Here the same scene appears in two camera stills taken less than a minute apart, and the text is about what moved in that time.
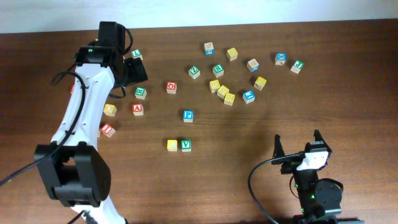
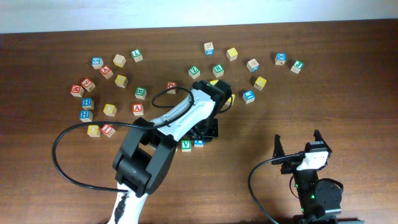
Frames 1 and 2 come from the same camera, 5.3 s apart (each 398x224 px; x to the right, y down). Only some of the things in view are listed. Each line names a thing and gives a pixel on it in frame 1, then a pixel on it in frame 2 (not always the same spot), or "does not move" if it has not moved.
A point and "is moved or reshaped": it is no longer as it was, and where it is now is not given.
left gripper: (135, 71) → (204, 132)
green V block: (186, 145) does not move
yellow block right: (260, 83) does not move
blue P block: (188, 116) is moved or reshaped
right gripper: (289, 158) does not move
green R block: (217, 70) does not move
